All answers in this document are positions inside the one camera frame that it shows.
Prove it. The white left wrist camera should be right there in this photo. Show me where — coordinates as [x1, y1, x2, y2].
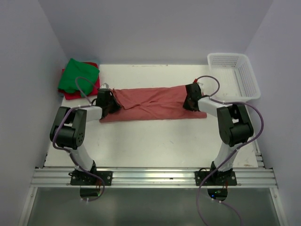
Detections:
[100, 83, 110, 89]

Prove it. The salmon pink t shirt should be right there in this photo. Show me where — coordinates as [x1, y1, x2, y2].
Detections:
[99, 85, 207, 123]

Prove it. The aluminium mounting rail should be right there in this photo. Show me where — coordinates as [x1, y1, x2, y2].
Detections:
[30, 167, 277, 188]

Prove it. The red folded t shirt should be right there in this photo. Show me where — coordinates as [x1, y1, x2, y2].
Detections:
[61, 62, 102, 101]

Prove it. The green folded t shirt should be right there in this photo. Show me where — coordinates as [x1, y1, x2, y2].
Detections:
[57, 58, 100, 98]

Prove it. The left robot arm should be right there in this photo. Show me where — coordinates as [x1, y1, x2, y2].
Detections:
[50, 89, 121, 186]

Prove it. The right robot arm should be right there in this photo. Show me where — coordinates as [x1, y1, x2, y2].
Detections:
[183, 82, 254, 186]

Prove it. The white plastic basket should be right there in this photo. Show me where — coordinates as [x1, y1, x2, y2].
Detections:
[207, 53, 261, 102]

